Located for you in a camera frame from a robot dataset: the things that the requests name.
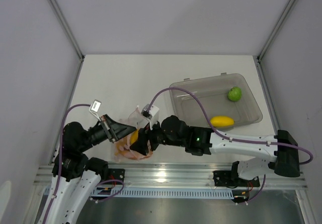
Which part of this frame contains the purple camera cable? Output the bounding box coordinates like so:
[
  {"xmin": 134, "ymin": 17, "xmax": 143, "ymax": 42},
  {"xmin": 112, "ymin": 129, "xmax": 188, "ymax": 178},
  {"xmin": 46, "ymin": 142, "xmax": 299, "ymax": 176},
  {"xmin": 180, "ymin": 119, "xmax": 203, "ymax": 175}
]
[
  {"xmin": 41, "ymin": 104, "xmax": 92, "ymax": 224},
  {"xmin": 148, "ymin": 87, "xmax": 314, "ymax": 166}
]

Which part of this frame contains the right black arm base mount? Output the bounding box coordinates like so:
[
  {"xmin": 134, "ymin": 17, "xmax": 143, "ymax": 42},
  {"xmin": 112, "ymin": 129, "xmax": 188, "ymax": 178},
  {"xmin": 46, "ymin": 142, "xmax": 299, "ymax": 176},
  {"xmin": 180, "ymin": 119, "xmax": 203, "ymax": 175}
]
[{"xmin": 213, "ymin": 170, "xmax": 260, "ymax": 189}]

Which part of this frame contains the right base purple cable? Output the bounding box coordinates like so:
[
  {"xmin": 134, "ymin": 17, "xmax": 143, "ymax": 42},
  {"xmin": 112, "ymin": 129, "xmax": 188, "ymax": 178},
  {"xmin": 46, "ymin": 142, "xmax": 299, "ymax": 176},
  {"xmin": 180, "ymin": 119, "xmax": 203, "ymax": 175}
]
[{"xmin": 232, "ymin": 175, "xmax": 267, "ymax": 207}]

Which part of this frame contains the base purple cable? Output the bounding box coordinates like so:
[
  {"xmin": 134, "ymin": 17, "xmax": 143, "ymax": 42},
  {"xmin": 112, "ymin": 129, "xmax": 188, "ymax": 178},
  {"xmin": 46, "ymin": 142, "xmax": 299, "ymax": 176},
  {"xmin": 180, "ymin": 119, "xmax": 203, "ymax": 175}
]
[
  {"xmin": 89, "ymin": 178, "xmax": 126, "ymax": 204},
  {"xmin": 232, "ymin": 175, "xmax": 267, "ymax": 207}
]

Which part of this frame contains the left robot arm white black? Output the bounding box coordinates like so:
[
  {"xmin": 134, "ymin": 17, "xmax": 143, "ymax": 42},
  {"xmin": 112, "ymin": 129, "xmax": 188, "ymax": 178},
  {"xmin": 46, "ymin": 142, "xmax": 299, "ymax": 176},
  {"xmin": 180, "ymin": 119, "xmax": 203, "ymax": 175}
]
[{"xmin": 38, "ymin": 115, "xmax": 136, "ymax": 223}]

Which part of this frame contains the green round vegetable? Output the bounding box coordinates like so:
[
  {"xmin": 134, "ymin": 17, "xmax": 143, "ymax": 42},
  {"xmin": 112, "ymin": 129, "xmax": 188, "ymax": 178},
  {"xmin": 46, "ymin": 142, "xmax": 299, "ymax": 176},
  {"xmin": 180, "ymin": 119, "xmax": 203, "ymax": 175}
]
[{"xmin": 227, "ymin": 87, "xmax": 242, "ymax": 102}]

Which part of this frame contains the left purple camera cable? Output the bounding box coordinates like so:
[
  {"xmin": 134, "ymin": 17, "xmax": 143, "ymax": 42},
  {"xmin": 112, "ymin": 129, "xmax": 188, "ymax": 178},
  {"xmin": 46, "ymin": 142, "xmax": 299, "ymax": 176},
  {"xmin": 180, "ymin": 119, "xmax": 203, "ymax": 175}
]
[{"xmin": 41, "ymin": 104, "xmax": 92, "ymax": 224}]

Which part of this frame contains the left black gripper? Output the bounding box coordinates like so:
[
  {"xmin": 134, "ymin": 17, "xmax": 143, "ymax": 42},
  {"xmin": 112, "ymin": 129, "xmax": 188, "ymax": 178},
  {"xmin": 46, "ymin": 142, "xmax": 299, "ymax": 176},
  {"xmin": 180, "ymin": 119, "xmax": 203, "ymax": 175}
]
[{"xmin": 79, "ymin": 113, "xmax": 137, "ymax": 152}]

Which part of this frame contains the grey translucent plastic bin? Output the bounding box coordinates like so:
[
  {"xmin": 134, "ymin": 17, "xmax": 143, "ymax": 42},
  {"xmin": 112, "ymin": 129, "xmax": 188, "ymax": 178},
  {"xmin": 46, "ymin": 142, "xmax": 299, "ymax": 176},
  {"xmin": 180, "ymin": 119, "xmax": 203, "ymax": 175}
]
[{"xmin": 170, "ymin": 73, "xmax": 263, "ymax": 130}]

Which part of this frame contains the yellow lemon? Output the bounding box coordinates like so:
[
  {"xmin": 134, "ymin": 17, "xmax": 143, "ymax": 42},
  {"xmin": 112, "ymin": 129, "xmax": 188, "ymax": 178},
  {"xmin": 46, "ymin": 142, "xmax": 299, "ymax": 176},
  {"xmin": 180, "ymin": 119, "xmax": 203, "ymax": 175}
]
[{"xmin": 130, "ymin": 129, "xmax": 139, "ymax": 145}]

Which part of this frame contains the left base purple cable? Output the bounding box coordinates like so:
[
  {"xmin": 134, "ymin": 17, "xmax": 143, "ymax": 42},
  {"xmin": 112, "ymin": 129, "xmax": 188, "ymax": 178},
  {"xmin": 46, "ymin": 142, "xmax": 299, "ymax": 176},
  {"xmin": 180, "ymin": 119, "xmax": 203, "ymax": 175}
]
[{"xmin": 89, "ymin": 178, "xmax": 126, "ymax": 204}]

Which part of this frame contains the yellow mango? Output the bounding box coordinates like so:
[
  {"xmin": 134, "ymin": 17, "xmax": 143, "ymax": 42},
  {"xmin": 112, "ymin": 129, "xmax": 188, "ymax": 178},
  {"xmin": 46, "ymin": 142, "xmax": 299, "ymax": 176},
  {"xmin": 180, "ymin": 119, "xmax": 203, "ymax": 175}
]
[{"xmin": 210, "ymin": 116, "xmax": 234, "ymax": 127}]

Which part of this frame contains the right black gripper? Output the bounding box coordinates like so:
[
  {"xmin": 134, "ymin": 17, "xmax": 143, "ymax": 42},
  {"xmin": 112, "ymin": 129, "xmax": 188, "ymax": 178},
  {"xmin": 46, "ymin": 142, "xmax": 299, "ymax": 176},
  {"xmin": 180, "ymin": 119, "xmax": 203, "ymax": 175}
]
[{"xmin": 131, "ymin": 116, "xmax": 186, "ymax": 156}]

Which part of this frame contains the white slotted cable duct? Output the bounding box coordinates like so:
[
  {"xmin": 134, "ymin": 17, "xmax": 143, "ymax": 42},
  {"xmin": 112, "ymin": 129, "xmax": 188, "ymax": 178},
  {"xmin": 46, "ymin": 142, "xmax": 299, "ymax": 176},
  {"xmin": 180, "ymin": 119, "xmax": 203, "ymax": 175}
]
[{"xmin": 89, "ymin": 186, "xmax": 234, "ymax": 200}]

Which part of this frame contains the aluminium rail beam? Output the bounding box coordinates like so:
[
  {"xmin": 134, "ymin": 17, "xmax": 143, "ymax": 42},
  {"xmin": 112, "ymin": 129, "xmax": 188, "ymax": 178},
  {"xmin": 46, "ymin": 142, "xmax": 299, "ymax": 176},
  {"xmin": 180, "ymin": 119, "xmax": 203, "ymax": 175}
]
[{"xmin": 33, "ymin": 163, "xmax": 308, "ymax": 190}]

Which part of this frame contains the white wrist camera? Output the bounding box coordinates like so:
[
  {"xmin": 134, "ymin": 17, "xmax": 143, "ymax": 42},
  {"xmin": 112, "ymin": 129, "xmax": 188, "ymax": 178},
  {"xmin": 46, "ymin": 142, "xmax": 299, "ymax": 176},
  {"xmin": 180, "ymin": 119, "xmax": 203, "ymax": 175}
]
[
  {"xmin": 141, "ymin": 104, "xmax": 159, "ymax": 130},
  {"xmin": 89, "ymin": 99, "xmax": 102, "ymax": 122}
]

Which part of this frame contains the left aluminium frame post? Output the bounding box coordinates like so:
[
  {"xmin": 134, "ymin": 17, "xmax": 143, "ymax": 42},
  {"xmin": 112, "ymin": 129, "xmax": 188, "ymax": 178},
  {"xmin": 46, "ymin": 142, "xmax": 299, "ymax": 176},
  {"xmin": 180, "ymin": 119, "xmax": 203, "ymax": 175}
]
[{"xmin": 47, "ymin": 0, "xmax": 85, "ymax": 61}]

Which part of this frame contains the right aluminium frame post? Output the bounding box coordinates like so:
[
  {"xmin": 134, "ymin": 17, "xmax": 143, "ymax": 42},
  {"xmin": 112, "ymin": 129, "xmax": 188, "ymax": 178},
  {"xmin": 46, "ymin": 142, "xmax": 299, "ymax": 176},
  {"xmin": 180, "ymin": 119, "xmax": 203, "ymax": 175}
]
[{"xmin": 257, "ymin": 0, "xmax": 298, "ymax": 63}]

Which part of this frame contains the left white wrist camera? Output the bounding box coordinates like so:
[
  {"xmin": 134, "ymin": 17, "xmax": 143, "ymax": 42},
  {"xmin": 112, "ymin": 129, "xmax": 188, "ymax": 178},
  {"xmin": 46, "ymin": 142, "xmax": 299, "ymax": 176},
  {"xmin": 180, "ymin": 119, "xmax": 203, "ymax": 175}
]
[{"xmin": 89, "ymin": 99, "xmax": 102, "ymax": 122}]

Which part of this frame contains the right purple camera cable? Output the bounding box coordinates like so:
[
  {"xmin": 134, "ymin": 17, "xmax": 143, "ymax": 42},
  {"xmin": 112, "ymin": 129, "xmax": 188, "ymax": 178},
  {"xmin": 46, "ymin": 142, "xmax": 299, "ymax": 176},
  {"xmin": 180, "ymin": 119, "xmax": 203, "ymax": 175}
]
[{"xmin": 148, "ymin": 87, "xmax": 314, "ymax": 166}]

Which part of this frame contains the clear zip top bag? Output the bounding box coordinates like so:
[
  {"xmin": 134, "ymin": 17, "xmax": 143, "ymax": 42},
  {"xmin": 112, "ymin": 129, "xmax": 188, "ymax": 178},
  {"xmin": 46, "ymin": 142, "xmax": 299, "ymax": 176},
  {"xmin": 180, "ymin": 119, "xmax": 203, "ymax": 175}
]
[{"xmin": 113, "ymin": 105, "xmax": 153, "ymax": 163}]

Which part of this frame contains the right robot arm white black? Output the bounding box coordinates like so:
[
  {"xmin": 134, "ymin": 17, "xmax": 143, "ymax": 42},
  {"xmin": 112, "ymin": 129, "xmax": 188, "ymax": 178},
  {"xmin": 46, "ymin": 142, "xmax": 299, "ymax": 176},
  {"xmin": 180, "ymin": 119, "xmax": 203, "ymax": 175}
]
[{"xmin": 130, "ymin": 115, "xmax": 300, "ymax": 186}]

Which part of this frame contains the aluminium frame post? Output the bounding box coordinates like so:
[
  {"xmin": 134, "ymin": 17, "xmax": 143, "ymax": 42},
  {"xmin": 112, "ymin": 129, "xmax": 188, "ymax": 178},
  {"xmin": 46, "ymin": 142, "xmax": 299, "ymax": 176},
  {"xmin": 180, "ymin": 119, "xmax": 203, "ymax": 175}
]
[
  {"xmin": 47, "ymin": 0, "xmax": 85, "ymax": 61},
  {"xmin": 257, "ymin": 0, "xmax": 298, "ymax": 63}
]

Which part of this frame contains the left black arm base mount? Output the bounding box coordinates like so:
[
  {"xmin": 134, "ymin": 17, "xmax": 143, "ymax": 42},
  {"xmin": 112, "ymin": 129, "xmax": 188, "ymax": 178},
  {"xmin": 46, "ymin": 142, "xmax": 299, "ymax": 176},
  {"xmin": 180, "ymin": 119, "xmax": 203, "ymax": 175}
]
[{"xmin": 107, "ymin": 169, "xmax": 125, "ymax": 188}]

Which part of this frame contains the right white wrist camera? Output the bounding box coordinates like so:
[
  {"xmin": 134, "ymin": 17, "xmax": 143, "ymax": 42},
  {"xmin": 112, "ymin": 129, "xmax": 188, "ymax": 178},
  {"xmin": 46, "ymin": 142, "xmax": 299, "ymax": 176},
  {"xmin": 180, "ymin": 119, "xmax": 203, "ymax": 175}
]
[{"xmin": 141, "ymin": 104, "xmax": 159, "ymax": 130}]

